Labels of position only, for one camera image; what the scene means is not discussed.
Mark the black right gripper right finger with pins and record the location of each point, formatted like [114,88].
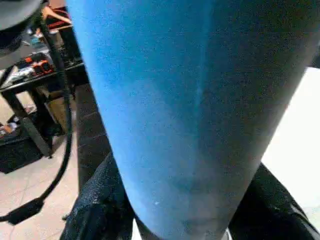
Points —
[270,212]

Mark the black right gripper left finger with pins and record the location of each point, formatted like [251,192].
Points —
[100,205]

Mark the white plastic table top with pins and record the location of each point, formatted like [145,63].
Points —
[295,137]

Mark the white plastic table leg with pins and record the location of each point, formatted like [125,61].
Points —
[175,100]

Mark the black bag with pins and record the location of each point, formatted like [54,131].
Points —
[17,155]

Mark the black side table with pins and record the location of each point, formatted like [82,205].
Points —
[32,85]

